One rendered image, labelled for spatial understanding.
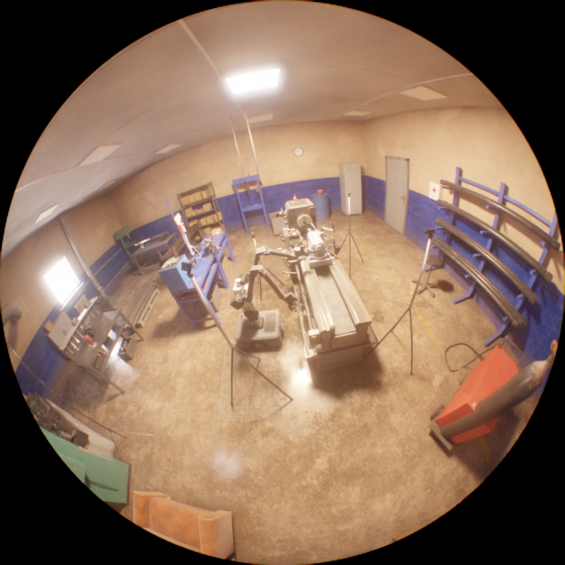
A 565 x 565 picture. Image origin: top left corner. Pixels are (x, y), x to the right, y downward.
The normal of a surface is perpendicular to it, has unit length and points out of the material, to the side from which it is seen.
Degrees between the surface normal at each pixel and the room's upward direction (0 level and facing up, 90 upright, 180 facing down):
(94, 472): 90
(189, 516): 11
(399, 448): 0
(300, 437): 0
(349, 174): 90
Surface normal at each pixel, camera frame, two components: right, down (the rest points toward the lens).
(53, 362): 0.98, -0.18
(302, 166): 0.07, 0.60
